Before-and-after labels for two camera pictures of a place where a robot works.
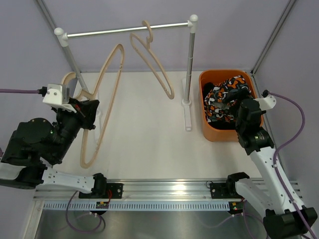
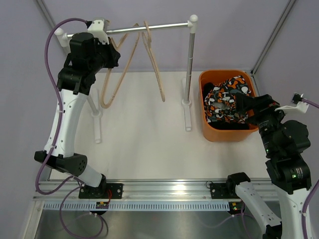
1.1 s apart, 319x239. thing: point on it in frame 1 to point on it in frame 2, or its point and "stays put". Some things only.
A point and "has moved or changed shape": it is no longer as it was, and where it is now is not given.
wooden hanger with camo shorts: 82,94 to 107,71
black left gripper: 88,109 to 113,55
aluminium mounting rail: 145,190 stays put
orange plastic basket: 223,135 stays put
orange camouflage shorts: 217,109 stays put
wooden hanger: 146,45 has moved or changed shape
